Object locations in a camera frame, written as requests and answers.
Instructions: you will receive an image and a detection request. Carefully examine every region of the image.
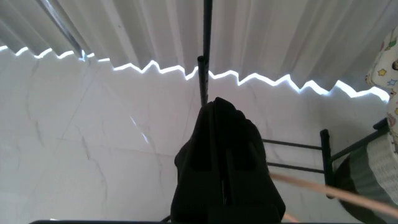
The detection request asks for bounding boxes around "cream printed garment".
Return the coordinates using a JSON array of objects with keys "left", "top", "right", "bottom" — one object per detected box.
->
[{"left": 365, "top": 26, "right": 398, "bottom": 147}]

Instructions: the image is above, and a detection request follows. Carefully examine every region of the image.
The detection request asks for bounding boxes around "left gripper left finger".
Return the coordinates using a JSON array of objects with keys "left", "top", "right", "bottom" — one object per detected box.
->
[{"left": 170, "top": 101, "right": 228, "bottom": 224}]

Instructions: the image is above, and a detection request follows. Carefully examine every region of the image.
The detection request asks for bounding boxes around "pink clothes hanger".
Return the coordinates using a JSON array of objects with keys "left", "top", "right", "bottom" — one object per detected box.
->
[{"left": 269, "top": 172, "right": 398, "bottom": 223}]

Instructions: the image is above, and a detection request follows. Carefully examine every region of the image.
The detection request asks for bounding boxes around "black garment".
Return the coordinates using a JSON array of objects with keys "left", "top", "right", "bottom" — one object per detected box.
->
[{"left": 198, "top": 96, "right": 270, "bottom": 156}]

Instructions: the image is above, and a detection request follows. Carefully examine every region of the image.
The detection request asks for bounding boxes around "white curtain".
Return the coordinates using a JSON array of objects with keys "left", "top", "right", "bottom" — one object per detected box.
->
[{"left": 0, "top": 0, "right": 398, "bottom": 103}]

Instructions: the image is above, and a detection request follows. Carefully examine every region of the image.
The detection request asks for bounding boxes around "white laundry basket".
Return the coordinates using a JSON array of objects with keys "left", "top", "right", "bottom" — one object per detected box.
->
[{"left": 334, "top": 132, "right": 398, "bottom": 224}]

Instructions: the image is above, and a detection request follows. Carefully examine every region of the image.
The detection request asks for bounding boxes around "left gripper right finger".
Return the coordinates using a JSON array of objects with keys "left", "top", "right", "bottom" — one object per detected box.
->
[{"left": 224, "top": 124, "right": 287, "bottom": 224}]

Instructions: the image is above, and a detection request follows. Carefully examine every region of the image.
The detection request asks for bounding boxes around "black clothes rack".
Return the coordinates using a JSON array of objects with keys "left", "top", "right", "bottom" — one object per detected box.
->
[{"left": 160, "top": 0, "right": 391, "bottom": 224}]

